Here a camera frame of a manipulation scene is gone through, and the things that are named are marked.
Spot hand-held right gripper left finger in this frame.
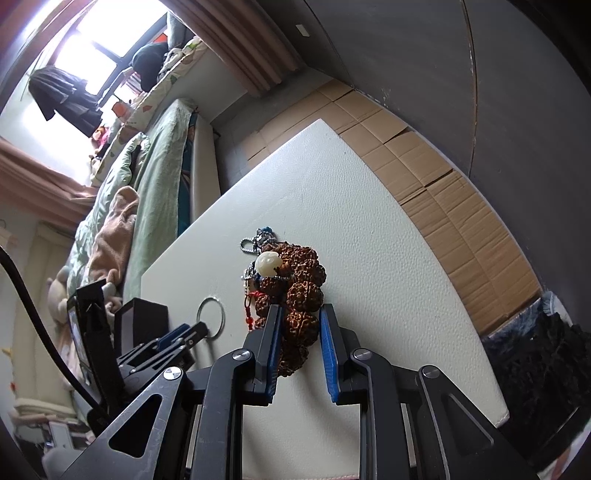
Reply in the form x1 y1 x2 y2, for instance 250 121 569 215
60 304 284 480

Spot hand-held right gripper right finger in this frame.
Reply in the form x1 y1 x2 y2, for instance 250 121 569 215
318 302 541 480

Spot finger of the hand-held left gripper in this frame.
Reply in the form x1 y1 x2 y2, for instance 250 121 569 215
117 342 197 393
154 320 210 353

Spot silver metal bangle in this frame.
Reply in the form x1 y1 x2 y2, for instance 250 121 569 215
196 297 226 341

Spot black jewelry box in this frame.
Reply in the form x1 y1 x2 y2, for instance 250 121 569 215
113 298 169 354

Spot red knotted cord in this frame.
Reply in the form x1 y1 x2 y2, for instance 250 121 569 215
243 290 260 334

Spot brown carved bead bracelet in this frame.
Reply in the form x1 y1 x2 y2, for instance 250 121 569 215
252 241 328 378

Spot white carved bead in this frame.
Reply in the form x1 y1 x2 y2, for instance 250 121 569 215
255 251 283 278

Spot silver ball chain necklace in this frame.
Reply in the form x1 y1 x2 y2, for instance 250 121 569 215
239 225 280 256

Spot beige plush toy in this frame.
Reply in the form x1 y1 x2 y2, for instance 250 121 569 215
45 270 118 326

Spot pink flower blanket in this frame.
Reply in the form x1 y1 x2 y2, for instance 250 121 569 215
87 185 140 298

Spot pale green quilt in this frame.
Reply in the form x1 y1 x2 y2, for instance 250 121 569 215
65 133 151 278

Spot bed with green sheet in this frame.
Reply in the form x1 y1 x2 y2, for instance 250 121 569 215
60 98 222 305

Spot pink curtain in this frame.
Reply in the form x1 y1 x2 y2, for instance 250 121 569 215
164 0 309 97
0 136 101 232

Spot flattened cardboard sheets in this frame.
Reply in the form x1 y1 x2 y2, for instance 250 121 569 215
239 78 544 339

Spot pink and red toys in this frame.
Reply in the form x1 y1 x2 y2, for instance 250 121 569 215
90 126 112 160

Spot dark fluffy rug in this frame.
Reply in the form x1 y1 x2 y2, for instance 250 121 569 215
480 290 591 468

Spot printed window seat cushion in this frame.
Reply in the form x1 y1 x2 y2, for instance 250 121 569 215
89 36 209 186

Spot hanging dark clothes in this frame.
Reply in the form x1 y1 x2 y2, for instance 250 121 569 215
28 65 103 138

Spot black bag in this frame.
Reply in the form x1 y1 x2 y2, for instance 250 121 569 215
130 42 170 91

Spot window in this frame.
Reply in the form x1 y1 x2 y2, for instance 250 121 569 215
25 0 168 109

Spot dark wooden wardrobe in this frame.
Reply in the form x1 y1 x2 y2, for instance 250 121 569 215
257 0 591 301

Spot grey pillow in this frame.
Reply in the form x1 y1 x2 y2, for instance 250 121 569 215
164 11 195 52

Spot black cable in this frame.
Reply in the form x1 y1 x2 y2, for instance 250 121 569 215
0 246 101 412

